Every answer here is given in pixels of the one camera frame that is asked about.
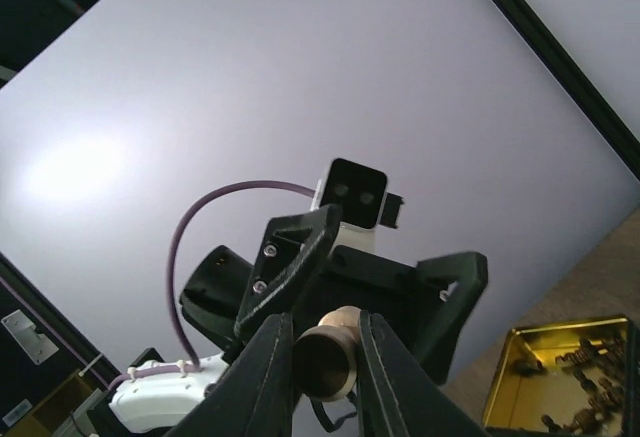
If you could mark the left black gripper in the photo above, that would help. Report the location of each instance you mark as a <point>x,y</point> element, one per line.
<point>427,304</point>

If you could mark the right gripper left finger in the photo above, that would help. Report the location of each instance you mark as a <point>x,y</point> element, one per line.
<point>255,396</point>

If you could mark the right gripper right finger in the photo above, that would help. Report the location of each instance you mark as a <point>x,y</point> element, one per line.
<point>395,396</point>

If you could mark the dark wooden chess piece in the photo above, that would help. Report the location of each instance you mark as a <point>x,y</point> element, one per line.
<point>324,357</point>

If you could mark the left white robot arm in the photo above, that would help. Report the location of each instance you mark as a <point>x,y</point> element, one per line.
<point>161,395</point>

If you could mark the gold tin with dark pieces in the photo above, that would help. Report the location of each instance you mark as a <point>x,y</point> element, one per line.
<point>573,378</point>

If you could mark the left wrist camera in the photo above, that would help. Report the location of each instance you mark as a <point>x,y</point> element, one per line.
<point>362,194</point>

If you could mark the black enclosure frame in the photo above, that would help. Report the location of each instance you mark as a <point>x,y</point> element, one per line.
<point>573,80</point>

